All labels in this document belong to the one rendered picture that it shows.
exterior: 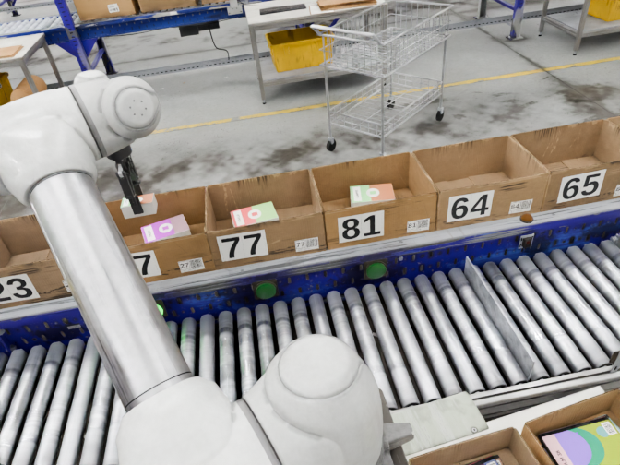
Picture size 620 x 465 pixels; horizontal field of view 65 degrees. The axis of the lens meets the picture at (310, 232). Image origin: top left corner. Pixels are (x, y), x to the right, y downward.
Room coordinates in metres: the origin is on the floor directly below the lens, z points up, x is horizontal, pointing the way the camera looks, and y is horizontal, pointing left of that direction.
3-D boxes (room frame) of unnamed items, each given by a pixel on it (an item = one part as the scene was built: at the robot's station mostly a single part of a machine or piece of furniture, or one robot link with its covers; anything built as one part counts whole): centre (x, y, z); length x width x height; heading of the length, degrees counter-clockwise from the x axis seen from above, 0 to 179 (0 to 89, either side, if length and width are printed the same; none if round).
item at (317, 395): (0.40, 0.02, 1.36); 0.18 x 0.16 x 0.22; 118
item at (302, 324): (0.98, 0.05, 0.72); 0.52 x 0.05 x 0.05; 5
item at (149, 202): (1.33, 0.54, 1.14); 0.10 x 0.06 x 0.05; 95
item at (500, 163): (1.50, -0.63, 0.97); 0.39 x 0.29 x 0.17; 95
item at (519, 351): (1.04, -0.56, 0.76); 0.46 x 0.01 x 0.09; 5
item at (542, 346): (1.04, -0.66, 0.72); 0.52 x 0.05 x 0.05; 5
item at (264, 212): (1.47, 0.20, 0.92); 0.16 x 0.11 x 0.07; 103
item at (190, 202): (1.40, 0.54, 0.96); 0.39 x 0.29 x 0.17; 95
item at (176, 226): (1.45, 0.53, 0.92); 0.16 x 0.11 x 0.07; 111
